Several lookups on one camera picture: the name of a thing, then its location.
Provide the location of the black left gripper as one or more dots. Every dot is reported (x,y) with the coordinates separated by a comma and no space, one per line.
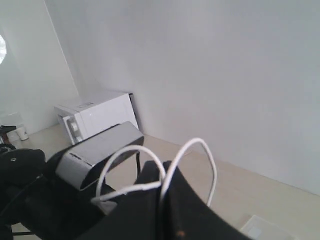
(32,194)

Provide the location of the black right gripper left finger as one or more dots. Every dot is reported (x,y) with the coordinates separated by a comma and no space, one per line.
(134,218)

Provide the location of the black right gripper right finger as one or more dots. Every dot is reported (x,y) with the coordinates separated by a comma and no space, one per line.
(184,216)

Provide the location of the white wired earphones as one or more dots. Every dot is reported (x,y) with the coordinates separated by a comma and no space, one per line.
(165,176)

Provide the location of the small white cup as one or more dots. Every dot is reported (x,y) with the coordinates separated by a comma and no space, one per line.
(22,133)

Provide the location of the clear plastic storage box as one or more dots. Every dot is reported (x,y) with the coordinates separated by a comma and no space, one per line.
(257,228)

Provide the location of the white microwave oven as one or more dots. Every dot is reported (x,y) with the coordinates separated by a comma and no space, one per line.
(86,116)

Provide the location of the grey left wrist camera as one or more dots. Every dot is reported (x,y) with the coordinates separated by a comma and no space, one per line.
(82,164)

